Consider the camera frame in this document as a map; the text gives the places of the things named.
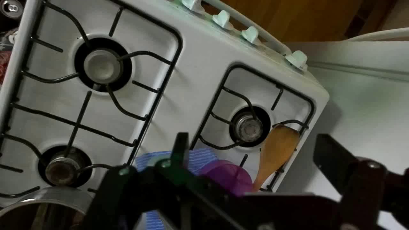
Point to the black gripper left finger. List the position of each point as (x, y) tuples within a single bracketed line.
[(128, 199)]

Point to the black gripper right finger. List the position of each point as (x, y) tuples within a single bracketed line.
[(370, 195)]

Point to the gas burner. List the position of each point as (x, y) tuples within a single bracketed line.
[(249, 127), (102, 65), (61, 170)]

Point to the blue cloth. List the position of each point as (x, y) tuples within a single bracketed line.
[(199, 158)]

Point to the steel mixing bowl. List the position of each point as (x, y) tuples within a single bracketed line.
[(38, 199)]

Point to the white refrigerator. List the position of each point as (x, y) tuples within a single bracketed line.
[(365, 106)]

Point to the black stove grate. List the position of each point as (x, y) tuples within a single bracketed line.
[(221, 90), (80, 122)]

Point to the purple plastic bowl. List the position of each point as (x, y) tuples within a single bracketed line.
[(230, 176)]

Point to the white stove knob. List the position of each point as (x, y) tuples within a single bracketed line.
[(250, 33), (296, 58), (221, 18)]

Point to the white gas stove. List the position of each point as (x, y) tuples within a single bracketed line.
[(204, 55)]

